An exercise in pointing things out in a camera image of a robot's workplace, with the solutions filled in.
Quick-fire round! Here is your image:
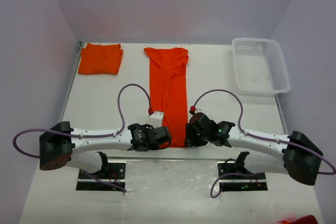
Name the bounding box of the orange t shirt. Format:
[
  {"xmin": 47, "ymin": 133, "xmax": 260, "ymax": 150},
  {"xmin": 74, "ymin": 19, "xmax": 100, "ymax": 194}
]
[
  {"xmin": 144, "ymin": 47, "xmax": 189, "ymax": 148},
  {"xmin": 78, "ymin": 43, "xmax": 123, "ymax": 75}
]

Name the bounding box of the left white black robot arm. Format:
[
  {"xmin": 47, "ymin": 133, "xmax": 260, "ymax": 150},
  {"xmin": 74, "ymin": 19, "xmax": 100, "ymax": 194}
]
[{"xmin": 39, "ymin": 122, "xmax": 172, "ymax": 178}]

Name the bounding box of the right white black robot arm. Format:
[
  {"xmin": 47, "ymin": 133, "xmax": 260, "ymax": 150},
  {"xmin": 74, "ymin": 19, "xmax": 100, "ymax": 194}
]
[{"xmin": 186, "ymin": 112, "xmax": 323, "ymax": 186}]

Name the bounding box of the white plastic laundry basket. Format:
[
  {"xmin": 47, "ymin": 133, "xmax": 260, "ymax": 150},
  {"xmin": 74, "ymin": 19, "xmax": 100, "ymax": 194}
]
[{"xmin": 232, "ymin": 38, "xmax": 291, "ymax": 96}]

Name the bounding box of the folded orange t shirt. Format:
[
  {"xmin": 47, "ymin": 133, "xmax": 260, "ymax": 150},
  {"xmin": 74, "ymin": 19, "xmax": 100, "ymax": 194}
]
[{"xmin": 78, "ymin": 43, "xmax": 123, "ymax": 75}]

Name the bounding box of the red cloth at edge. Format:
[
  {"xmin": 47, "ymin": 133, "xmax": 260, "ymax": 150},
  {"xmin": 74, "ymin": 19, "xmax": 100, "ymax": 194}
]
[{"xmin": 277, "ymin": 215, "xmax": 318, "ymax": 224}]

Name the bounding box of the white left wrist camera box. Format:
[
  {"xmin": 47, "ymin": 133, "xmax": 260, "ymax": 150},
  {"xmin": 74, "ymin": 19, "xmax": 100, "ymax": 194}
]
[{"xmin": 147, "ymin": 111, "xmax": 164, "ymax": 128}]

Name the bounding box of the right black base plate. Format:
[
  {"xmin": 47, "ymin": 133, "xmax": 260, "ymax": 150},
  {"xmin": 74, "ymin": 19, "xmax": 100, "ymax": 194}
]
[{"xmin": 217, "ymin": 158, "xmax": 268, "ymax": 192}]

